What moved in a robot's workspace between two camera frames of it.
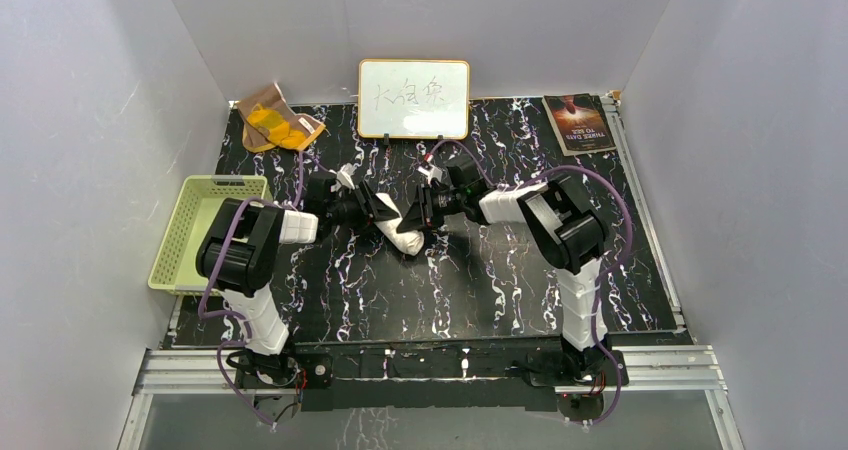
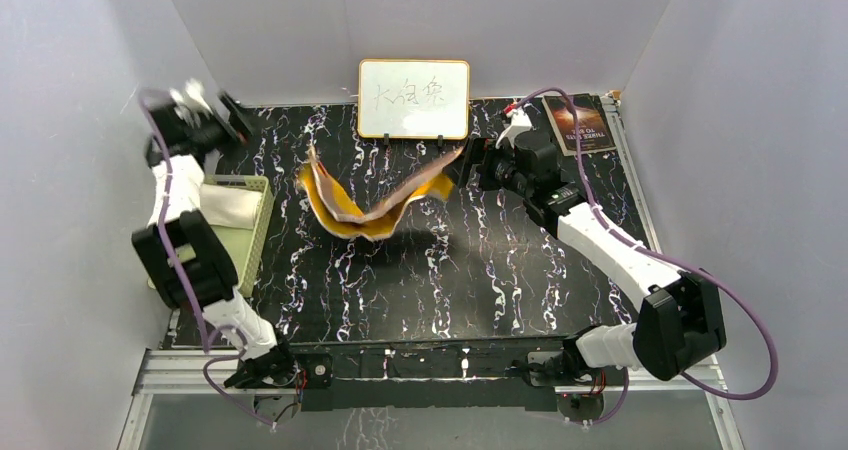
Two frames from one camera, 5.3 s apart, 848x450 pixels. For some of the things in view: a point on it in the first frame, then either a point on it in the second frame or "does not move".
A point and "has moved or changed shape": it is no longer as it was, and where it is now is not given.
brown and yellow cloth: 270,121 has moved or changed shape
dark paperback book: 578,123 does not move
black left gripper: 372,207 → 241,125
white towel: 410,242 → 228,206
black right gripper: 416,218 → 477,153
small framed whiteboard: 414,99 does not move
